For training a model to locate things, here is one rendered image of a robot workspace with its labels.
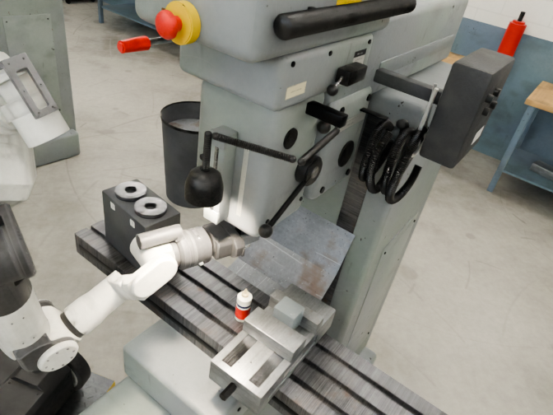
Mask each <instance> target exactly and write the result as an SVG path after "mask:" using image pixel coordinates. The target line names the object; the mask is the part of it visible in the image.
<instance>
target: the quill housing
mask: <svg viewBox="0 0 553 415"><path fill-rule="evenodd" d="M312 100H315V101H317V102H319V103H321V104H323V102H324V93H321V94H319V95H316V96H313V97H311V98H308V99H307V100H303V101H301V102H299V103H297V104H294V105H291V106H289V107H286V108H285V109H282V110H279V111H271V110H269V109H266V108H264V107H262V106H261V105H257V104H255V103H253V102H252V101H249V100H246V99H245V98H242V97H240V96H237V95H236V94H233V93H231V92H229V91H226V90H224V89H222V88H220V87H218V86H215V85H213V84H211V83H209V82H206V81H204V80H202V92H201V105H200V119H199V133H198V147H197V166H202V160H201V159H200V154H203V144H204V133H205V132H206V131H210V129H212V128H217V127H219V126H221V125H225V126H227V127H229V128H232V129H234V130H235V131H237V132H238V137H237V139H239V140H243V141H246V142H250V143H254V144H256V145H257V144H258V145H259V146H262V147H267V148H270V149H273V150H276V151H279V152H283V153H287V154H289V155H294V156H295V157H296V162H295V163H290V162H288V161H284V160H280V159H279V160H278V158H277V159H276V158H274V157H272V156H267V155H264V154H261V153H257V152H253V151H251V150H247V149H246V150H245V149H243V148H241V147H236V152H235V165H234V173H233V179H232V187H231V195H230V208H229V216H228V217H227V218H226V219H225V221H227V222H229V223H230V224H231V225H233V226H235V227H237V228H238V229H240V230H241V231H243V232H244V233H246V234H248V235H250V236H259V234H258V229H259V227H260V226H261V225H262V224H268V223H269V222H270V220H271V219H272V218H273V217H274V215H275V214H276V213H277V211H278V210H279V209H280V208H281V206H282V205H283V204H284V202H285V201H286V200H287V199H288V198H289V197H290V195H291V194H292V193H293V191H294V190H295V189H296V187H297V186H298V185H299V184H300V183H299V182H297V181H296V179H295V170H296V167H297V165H298V163H297V161H298V159H299V158H301V157H302V156H303V155H304V154H305V153H306V152H307V151H308V150H309V149H310V148H311V147H313V146H314V142H315V138H316V134H317V131H318V130H317V124H318V122H319V119H316V118H315V117H313V116H310V115H308V114H306V113H305V111H306V106H307V103H308V102H310V101H312ZM303 192H304V187H303V188H302V190H301V191H300V192H299V194H298V195H297V196H296V198H295V199H294V200H293V202H292V203H291V204H290V206H289V207H288V208H287V209H286V210H285V211H284V213H283V214H282V215H281V217H280V218H279V219H278V221H277V222H276V223H275V225H276V224H277V223H279V222H280V221H282V220H284V219H285V218H286V217H288V216H289V215H290V214H291V213H293V212H295V211H296V210H297V209H298V208H299V207H300V204H301V200H302V197H303ZM275 225H274V226H275Z"/></svg>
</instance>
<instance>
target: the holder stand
mask: <svg viewBox="0 0 553 415"><path fill-rule="evenodd" d="M102 197H103V207H104V218H105V238H106V240H107V241H108V242H109V243H110V244H111V245H112V246H113V247H114V248H115V249H117V250H118V251H119V252H120V253H121V254H122V255H123V256H124V257H125V258H126V259H127V260H128V261H129V262H130V263H131V264H132V265H133V266H134V267H135V268H137V269H139V268H140V267H141V265H140V264H139V263H138V261H136V259H135V258H134V256H133V255H132V253H131V251H130V244H131V243H132V240H133V239H134V238H135V237H136V234H140V233H143V232H147V231H153V230H156V229H160V228H163V227H167V226H172V225H175V224H180V212H179V211H177V210H176V209H175V208H173V207H172V206H171V205H169V204H168V203H167V202H166V201H165V200H164V199H163V198H161V197H160V196H158V195H157V194H156V193H154V192H153V191H152V190H151V189H149V188H148V187H147V186H145V185H144V184H143V183H142V182H141V181H140V180H138V179H135V180H131V181H128V182H123V183H121V184H118V185H116V186H114V187H111V188H109V189H105V190H102Z"/></svg>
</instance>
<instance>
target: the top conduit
mask: <svg viewBox="0 0 553 415"><path fill-rule="evenodd" d="M415 8H416V0H369V1H363V2H353V3H347V4H342V5H336V6H330V7H319V8H316V7H308V10H303V11H296V12H287V13H282V14H279V15H278V16H277V17H276V18H275V21H274V23H273V29H274V32H275V34H276V36H277V38H278V39H280V40H291V39H295V38H299V37H303V36H307V35H313V34H317V33H321V32H324V31H329V30H335V29H339V28H343V27H347V26H354V25H358V24H361V23H366V22H369V21H376V20H380V19H384V18H388V17H391V16H398V15H402V14H406V13H409V12H412V11H414V9H415Z"/></svg>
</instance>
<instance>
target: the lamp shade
mask: <svg viewBox="0 0 553 415"><path fill-rule="evenodd" d="M223 192H224V183H223V180H222V177H221V173H220V171H218V170H217V169H215V168H213V167H211V166H210V169H208V170H204V169H203V168H202V166H197V167H194V168H192V169H191V170H190V171H189V174H188V177H187V179H186V181H185V186H184V198H185V200H186V201H187V202H188V203H190V204H192V205H193V206H196V207H200V208H211V207H215V206H216V205H218V204H219V203H221V201H222V199H223Z"/></svg>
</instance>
